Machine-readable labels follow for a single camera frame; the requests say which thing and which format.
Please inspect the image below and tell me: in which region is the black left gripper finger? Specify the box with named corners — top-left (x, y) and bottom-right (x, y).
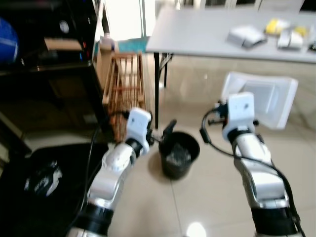
top-left (161, 119), bottom-right (178, 144)

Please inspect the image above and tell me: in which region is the white shallow box tray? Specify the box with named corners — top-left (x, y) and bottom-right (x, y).
top-left (221, 72), bottom-right (299, 130)

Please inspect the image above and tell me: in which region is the crumpled clear plastic trash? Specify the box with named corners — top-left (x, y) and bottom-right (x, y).
top-left (168, 148), bottom-right (192, 163)

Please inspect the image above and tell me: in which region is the black round rubbish bin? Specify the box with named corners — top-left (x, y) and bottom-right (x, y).
top-left (159, 131), bottom-right (201, 180)

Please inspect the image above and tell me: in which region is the wooden slatted rack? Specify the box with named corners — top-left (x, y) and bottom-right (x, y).
top-left (103, 52), bottom-right (151, 141)

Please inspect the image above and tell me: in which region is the white open cardboard box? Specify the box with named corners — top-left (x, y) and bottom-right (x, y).
top-left (227, 26), bottom-right (268, 49)

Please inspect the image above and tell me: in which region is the grey table with black legs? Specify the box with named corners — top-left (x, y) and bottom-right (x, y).
top-left (146, 6), bottom-right (316, 130)

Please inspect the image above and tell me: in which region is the large brown cardboard box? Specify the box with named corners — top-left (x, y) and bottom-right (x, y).
top-left (96, 37), bottom-right (119, 104)

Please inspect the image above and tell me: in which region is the teal floor mat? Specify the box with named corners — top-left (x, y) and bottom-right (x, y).
top-left (118, 37), bottom-right (149, 53)

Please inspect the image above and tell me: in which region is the yellow printed carton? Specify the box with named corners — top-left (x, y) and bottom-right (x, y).
top-left (265, 19), bottom-right (289, 35)

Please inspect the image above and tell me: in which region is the printed plastic package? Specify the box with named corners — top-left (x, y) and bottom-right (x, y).
top-left (24, 160), bottom-right (64, 197)

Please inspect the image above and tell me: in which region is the bright glass window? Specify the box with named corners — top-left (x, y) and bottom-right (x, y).
top-left (104, 0), bottom-right (149, 40)

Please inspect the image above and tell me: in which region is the flat brown carton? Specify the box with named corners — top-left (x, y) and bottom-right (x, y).
top-left (44, 39), bottom-right (82, 51)

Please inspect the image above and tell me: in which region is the black fabric bag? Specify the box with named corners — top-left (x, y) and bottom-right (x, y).
top-left (0, 142), bottom-right (112, 237)

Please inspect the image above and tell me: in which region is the blue round object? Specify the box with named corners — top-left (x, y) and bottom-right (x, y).
top-left (0, 17), bottom-right (19, 65)

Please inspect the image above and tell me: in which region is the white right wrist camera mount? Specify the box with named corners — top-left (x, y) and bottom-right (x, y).
top-left (222, 92), bottom-right (256, 144)

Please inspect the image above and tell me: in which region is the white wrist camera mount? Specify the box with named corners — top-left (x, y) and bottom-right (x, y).
top-left (222, 92), bottom-right (256, 144)
top-left (126, 108), bottom-right (153, 157)

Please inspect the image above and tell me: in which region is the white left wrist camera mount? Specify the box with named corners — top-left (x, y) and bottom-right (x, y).
top-left (126, 108), bottom-right (153, 157)

